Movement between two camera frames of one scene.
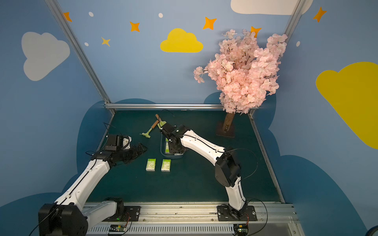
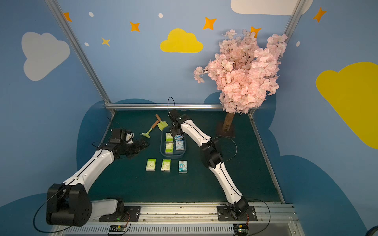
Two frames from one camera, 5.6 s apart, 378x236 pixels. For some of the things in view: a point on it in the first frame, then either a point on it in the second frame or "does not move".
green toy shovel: [146, 134] does not move
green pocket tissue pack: [151, 164] does not move
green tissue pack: [166, 165] does not move
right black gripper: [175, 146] to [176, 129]
